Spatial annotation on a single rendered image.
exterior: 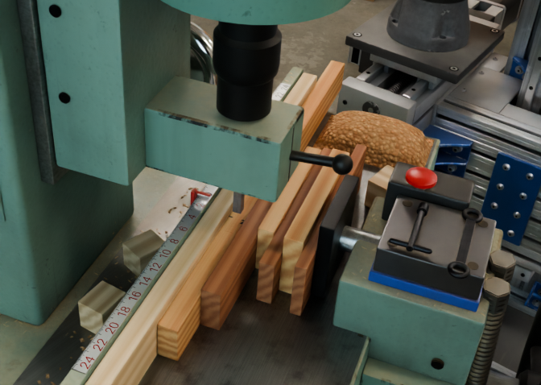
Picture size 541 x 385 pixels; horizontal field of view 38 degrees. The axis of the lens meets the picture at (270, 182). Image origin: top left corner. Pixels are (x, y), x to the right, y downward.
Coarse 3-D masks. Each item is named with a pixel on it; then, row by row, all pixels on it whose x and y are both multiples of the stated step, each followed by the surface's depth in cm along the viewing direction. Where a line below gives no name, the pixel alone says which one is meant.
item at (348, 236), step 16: (352, 176) 79; (352, 192) 77; (336, 208) 75; (352, 208) 80; (320, 224) 73; (336, 224) 73; (320, 240) 74; (336, 240) 75; (352, 240) 77; (368, 240) 77; (320, 256) 75; (336, 256) 78; (320, 272) 76; (320, 288) 77
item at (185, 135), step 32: (160, 96) 74; (192, 96) 75; (160, 128) 73; (192, 128) 72; (224, 128) 71; (256, 128) 71; (288, 128) 72; (160, 160) 76; (192, 160) 74; (224, 160) 73; (256, 160) 72; (288, 160) 74; (256, 192) 74
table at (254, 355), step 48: (336, 288) 80; (192, 336) 73; (240, 336) 74; (288, 336) 74; (336, 336) 75; (144, 384) 69; (192, 384) 69; (240, 384) 69; (288, 384) 70; (336, 384) 70; (384, 384) 75; (432, 384) 75
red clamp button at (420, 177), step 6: (414, 168) 76; (420, 168) 76; (426, 168) 76; (408, 174) 75; (414, 174) 75; (420, 174) 75; (426, 174) 75; (432, 174) 75; (408, 180) 75; (414, 180) 74; (420, 180) 74; (426, 180) 74; (432, 180) 74; (414, 186) 74; (420, 186) 74; (426, 186) 74; (432, 186) 75
